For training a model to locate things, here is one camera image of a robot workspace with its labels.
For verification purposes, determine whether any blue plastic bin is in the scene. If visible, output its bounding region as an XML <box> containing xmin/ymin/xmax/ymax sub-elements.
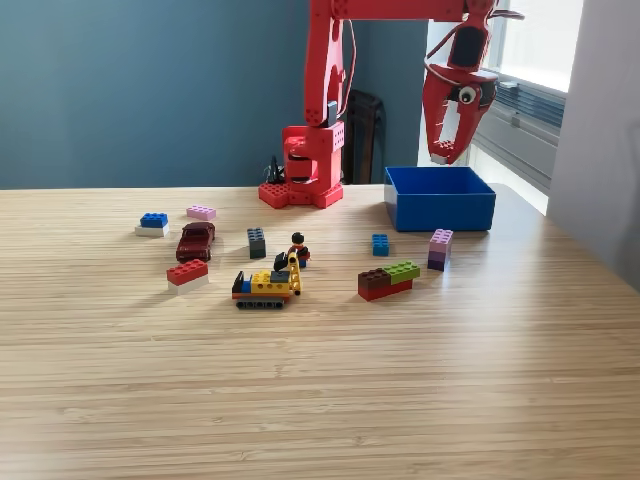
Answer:
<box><xmin>383</xmin><ymin>165</ymin><xmax>497</xmax><ymax>233</ymax></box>

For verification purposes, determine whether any grey window vent unit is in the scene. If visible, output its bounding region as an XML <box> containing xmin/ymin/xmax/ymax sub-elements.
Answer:
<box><xmin>467</xmin><ymin>69</ymin><xmax>567</xmax><ymax>189</ymax></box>

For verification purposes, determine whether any black chair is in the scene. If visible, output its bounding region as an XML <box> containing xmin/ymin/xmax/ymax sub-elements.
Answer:
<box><xmin>343</xmin><ymin>88</ymin><xmax>389</xmax><ymax>185</ymax></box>

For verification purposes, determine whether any pink and purple brick stack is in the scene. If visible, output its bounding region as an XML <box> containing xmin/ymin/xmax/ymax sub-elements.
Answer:
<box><xmin>427</xmin><ymin>228</ymin><xmax>455</xmax><ymax>273</ymax></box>

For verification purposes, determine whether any black clamp behind base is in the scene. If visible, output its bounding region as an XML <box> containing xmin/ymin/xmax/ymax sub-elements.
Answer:
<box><xmin>263</xmin><ymin>154</ymin><xmax>288</xmax><ymax>185</ymax></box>

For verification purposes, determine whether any brown green red brick stack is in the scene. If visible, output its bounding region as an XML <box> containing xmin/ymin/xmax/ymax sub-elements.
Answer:
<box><xmin>357</xmin><ymin>260</ymin><xmax>422</xmax><ymax>303</ymax></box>

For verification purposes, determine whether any toy figure with red shirt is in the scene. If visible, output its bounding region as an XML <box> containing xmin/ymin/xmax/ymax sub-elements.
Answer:
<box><xmin>286</xmin><ymin>231</ymin><xmax>312</xmax><ymax>270</ymax></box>

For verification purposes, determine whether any dark grey brick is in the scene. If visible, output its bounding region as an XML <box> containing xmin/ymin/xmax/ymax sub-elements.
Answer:
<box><xmin>246</xmin><ymin>226</ymin><xmax>268</xmax><ymax>260</ymax></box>

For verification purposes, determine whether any small yellow toy digger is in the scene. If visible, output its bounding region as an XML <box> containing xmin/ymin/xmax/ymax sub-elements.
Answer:
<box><xmin>231</xmin><ymin>251</ymin><xmax>304</xmax><ymax>311</ymax></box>

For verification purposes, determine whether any dark red toy car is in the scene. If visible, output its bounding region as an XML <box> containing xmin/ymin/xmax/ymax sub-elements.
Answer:
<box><xmin>175</xmin><ymin>221</ymin><xmax>217</xmax><ymax>264</ymax></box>

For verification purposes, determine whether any blue on white brick stack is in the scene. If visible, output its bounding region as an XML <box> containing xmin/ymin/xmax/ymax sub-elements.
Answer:
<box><xmin>134</xmin><ymin>212</ymin><xmax>171</xmax><ymax>238</ymax></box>

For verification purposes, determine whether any white window frame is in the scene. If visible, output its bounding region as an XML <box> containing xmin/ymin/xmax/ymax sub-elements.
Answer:
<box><xmin>469</xmin><ymin>0</ymin><xmax>585</xmax><ymax>94</ymax></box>

